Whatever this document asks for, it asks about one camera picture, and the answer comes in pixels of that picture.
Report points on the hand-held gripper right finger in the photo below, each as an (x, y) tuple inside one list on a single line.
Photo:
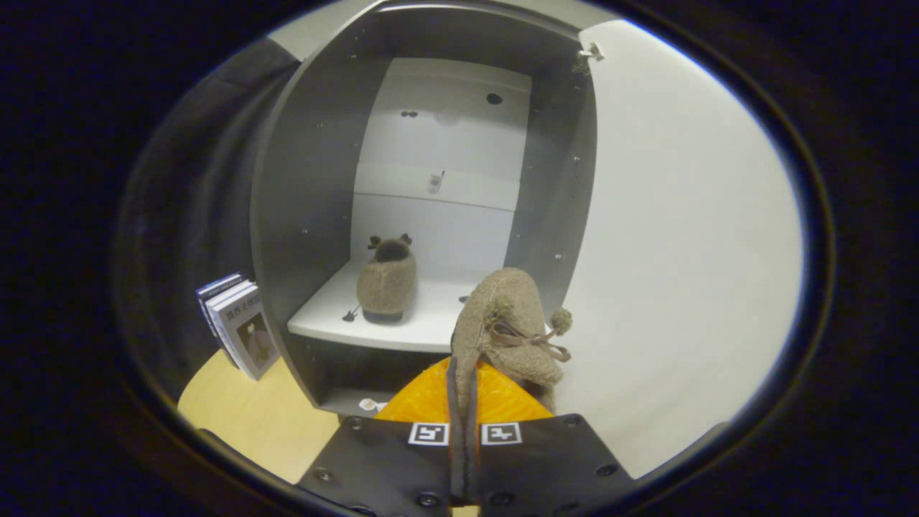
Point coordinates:
[(474, 467)]

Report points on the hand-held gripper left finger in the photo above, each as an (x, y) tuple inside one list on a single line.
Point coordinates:
[(452, 459)]

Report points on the brown fuzzy shoe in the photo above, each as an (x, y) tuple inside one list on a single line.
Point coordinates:
[(388, 287), (502, 309)]

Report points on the white shoe cabinet door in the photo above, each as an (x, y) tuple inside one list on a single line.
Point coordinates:
[(682, 251)]

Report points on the grey shoe cabinet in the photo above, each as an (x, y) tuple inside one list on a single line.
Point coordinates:
[(309, 179)]

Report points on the grey book with figure cover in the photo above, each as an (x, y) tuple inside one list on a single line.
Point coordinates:
[(251, 337)]

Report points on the white-spined book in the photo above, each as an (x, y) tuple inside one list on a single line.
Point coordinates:
[(219, 305)]

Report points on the black backdrop cloth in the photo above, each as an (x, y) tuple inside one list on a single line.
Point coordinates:
[(187, 215)]

